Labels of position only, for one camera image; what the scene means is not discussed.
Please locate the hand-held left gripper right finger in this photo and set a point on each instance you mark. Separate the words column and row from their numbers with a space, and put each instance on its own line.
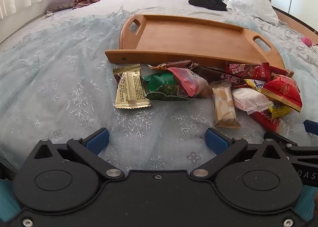
column 216, row 141

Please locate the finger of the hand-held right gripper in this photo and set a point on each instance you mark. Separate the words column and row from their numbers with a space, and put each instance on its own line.
column 282, row 139
column 311, row 126

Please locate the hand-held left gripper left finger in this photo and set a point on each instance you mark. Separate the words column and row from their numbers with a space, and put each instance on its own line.
column 99, row 140

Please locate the red biscuit packet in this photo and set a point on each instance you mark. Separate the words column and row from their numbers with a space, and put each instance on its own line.
column 269, row 119

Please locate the yellow snack packet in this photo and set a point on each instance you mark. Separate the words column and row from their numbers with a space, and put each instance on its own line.
column 279, row 111

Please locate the clear nougat packet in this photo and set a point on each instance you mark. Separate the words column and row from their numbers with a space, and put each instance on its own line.
column 223, row 104

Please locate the red triangular snack packet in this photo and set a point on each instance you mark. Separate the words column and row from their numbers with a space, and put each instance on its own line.
column 283, row 90

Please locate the white snack packet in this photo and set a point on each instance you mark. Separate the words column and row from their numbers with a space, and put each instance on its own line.
column 248, row 99

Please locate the gold snack packet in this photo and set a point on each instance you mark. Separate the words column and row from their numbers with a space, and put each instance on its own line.
column 130, row 88

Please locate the long red and brown packet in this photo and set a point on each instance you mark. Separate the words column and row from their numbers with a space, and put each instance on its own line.
column 218, row 76

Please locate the pink snack packet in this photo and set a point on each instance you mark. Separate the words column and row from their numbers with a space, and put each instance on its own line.
column 190, row 79

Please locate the wide red snack packet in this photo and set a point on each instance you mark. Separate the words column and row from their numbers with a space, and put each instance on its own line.
column 251, row 70

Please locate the green snack packet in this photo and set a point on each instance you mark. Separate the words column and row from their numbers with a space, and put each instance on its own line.
column 161, row 85

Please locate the brown chocolate packet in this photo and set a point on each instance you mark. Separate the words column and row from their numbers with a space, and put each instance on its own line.
column 174, row 64

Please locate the wooden tray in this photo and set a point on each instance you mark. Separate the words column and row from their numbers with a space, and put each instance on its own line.
column 193, row 38

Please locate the pink yarn ball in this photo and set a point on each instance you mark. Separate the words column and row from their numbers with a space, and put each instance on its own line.
column 307, row 40

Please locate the small silver trinket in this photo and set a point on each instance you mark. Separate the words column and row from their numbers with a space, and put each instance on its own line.
column 49, row 14

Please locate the black crumpled cloth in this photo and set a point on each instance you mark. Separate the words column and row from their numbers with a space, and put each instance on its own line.
column 206, row 2

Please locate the white pillow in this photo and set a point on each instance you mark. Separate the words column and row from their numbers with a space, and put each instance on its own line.
column 248, row 1

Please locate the purple pillow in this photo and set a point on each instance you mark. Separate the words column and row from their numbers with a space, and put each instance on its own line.
column 60, row 1

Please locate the pale blue bed sheet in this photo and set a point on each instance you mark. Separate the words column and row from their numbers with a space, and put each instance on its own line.
column 149, row 1

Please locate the wooden bed frame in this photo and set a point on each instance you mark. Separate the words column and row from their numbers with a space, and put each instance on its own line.
column 293, row 19

